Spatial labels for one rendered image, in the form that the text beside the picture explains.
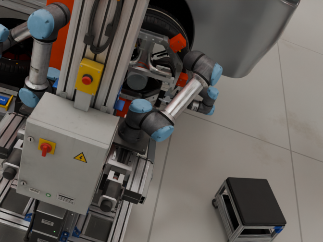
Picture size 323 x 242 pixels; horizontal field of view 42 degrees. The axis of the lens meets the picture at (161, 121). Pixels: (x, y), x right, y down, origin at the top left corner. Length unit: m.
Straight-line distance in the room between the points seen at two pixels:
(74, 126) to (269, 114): 3.16
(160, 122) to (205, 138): 1.73
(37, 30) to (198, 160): 2.12
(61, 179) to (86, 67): 0.52
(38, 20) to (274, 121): 3.16
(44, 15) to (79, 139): 0.57
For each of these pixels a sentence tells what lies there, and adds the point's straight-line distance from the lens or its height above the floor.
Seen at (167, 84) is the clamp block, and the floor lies 0.95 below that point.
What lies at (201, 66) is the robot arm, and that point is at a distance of 2.28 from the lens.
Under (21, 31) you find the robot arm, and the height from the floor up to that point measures 1.22.
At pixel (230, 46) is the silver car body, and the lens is 3.22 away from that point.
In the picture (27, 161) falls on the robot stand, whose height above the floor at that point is 1.00.
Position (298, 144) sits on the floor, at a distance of 4.47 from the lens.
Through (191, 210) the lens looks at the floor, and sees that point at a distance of 3.28.
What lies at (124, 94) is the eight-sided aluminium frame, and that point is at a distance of 2.98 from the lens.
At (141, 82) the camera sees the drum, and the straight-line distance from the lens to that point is 2.72.
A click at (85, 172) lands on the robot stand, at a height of 1.05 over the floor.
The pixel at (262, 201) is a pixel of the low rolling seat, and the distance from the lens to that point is 3.15.
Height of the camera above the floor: 2.43
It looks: 39 degrees down
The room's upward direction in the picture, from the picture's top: 23 degrees clockwise
